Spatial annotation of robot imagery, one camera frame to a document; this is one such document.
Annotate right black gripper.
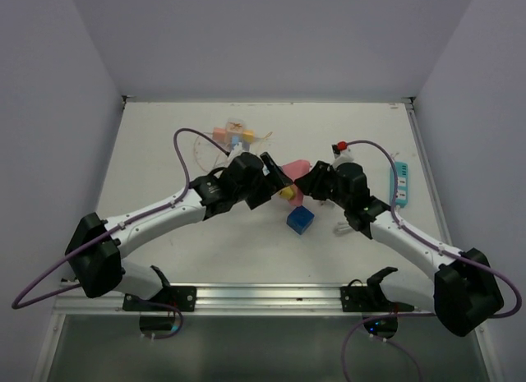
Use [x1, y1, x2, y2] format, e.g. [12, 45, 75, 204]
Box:
[294, 160, 351, 210]

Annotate yellow usb charger plug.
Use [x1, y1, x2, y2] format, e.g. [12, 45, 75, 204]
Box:
[279, 186, 296, 200]

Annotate pink triangular power strip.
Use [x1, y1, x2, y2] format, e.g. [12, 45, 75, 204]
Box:
[281, 159, 313, 208]

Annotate blue cube socket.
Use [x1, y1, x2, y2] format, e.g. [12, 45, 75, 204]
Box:
[286, 206, 315, 235]

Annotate teal power strip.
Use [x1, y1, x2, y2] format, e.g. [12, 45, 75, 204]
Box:
[394, 161, 409, 208]

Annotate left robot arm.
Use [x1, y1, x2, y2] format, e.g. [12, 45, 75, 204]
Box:
[66, 152, 293, 311]

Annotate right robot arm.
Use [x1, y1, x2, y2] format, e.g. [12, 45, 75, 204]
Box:
[294, 161, 504, 337]

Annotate yellow charger plug on cube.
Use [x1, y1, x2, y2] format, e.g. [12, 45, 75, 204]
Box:
[241, 130, 256, 144]

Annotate light blue charger plug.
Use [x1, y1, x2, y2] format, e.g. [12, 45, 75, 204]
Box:
[230, 135, 241, 151]

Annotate orange-pink charger plug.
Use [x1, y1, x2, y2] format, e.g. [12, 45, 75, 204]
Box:
[212, 127, 228, 144]

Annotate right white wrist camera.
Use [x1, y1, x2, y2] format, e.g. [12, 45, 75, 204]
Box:
[331, 141, 354, 169]

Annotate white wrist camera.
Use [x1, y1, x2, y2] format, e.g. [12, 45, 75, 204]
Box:
[227, 144, 244, 164]
[331, 141, 354, 169]

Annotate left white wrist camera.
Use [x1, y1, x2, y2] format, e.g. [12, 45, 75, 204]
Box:
[227, 144, 244, 164]

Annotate tangled thin coloured cables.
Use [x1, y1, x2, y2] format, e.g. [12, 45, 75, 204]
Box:
[192, 129, 274, 173]

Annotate aluminium front rail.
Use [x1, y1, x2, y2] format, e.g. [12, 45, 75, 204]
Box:
[53, 282, 486, 317]

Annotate aluminium rail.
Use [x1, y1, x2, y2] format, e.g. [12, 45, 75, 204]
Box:
[402, 97, 451, 243]
[53, 282, 486, 317]

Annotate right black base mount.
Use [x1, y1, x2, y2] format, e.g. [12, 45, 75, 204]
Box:
[339, 266, 415, 313]

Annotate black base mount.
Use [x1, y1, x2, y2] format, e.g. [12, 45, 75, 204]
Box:
[115, 262, 196, 312]
[339, 266, 415, 313]

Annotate aluminium right side rail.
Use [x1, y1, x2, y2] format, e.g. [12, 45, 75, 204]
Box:
[402, 97, 451, 243]

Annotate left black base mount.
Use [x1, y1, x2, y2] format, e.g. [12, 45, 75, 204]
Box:
[115, 262, 196, 312]

